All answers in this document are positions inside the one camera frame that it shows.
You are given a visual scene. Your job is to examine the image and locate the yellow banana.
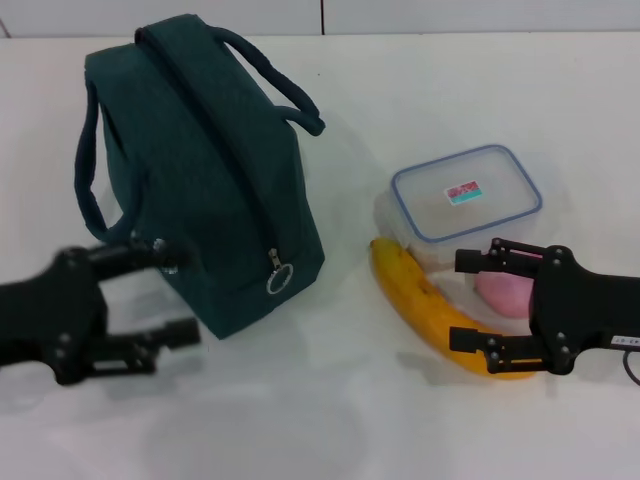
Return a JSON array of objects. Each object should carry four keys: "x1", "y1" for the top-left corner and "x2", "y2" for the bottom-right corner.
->
[{"x1": 368, "y1": 236, "x2": 547, "y2": 381}]

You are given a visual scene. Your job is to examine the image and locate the dark teal lunch bag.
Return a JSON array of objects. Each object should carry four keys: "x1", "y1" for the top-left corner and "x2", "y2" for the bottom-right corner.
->
[{"x1": 74, "y1": 22, "x2": 329, "y2": 341}]

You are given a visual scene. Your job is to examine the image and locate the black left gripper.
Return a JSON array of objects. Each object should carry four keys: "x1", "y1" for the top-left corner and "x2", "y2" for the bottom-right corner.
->
[{"x1": 0, "y1": 237, "x2": 203, "y2": 387}]

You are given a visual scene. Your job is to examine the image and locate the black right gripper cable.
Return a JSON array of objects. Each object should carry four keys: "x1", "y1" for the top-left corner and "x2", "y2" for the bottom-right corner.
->
[{"x1": 621, "y1": 348, "x2": 640, "y2": 387}]

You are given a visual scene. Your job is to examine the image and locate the clear container with blue-rimmed lid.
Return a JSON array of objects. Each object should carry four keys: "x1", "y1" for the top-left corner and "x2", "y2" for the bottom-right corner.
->
[{"x1": 374, "y1": 143, "x2": 545, "y2": 284}]

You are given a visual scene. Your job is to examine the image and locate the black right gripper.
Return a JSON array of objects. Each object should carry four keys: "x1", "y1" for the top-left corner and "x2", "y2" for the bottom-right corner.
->
[{"x1": 448, "y1": 237, "x2": 640, "y2": 377}]

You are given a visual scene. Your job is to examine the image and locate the pink peach toy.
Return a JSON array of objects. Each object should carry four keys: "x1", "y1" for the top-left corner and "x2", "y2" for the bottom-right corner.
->
[{"x1": 473, "y1": 272, "x2": 534, "y2": 319}]

